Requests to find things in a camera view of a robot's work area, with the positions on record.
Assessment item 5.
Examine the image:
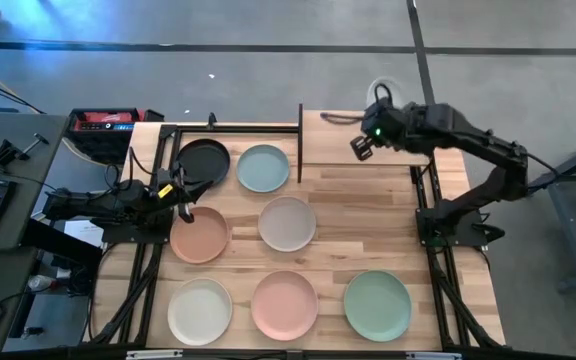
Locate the orange plate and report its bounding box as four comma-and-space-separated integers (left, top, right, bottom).
169, 205, 231, 265

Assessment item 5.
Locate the pink plate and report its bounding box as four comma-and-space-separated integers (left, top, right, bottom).
250, 270, 320, 343

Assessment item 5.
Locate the black plate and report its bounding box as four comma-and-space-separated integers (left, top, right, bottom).
175, 138, 232, 188

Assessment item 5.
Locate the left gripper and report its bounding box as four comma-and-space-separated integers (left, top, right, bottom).
155, 168, 215, 225

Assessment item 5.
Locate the blue-grey plate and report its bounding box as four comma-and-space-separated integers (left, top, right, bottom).
236, 143, 291, 194

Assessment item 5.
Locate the mint green plate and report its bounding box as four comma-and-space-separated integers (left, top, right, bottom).
343, 269, 413, 344

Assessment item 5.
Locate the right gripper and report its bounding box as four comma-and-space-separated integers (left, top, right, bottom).
350, 97, 412, 162

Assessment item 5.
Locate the white plate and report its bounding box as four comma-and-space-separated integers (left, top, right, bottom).
166, 277, 233, 347

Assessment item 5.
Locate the wooden shelf with black posts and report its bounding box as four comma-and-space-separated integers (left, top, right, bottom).
296, 102, 439, 185

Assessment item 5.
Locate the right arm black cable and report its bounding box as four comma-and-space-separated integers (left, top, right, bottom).
320, 82, 394, 126

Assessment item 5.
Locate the black aluminium rig frame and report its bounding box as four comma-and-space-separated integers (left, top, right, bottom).
87, 122, 507, 360

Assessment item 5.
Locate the beige plate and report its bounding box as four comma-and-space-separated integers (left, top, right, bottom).
257, 195, 318, 253

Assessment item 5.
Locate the white metal bracket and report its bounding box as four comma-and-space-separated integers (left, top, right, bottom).
126, 349, 184, 360
406, 351, 463, 360

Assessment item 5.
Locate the white paper sheet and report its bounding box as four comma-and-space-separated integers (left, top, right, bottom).
62, 219, 105, 249

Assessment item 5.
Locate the red black power box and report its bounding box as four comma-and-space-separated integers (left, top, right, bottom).
65, 107, 165, 165

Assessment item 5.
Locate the dark grey side desk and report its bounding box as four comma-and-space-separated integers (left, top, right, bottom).
0, 112, 72, 354

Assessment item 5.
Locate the black flat bar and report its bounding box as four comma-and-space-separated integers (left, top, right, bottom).
20, 218, 104, 271

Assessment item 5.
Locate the black desk clamp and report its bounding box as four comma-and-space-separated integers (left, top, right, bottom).
0, 132, 50, 170

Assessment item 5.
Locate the grey metal stand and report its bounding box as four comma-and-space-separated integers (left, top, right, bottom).
517, 128, 576, 294

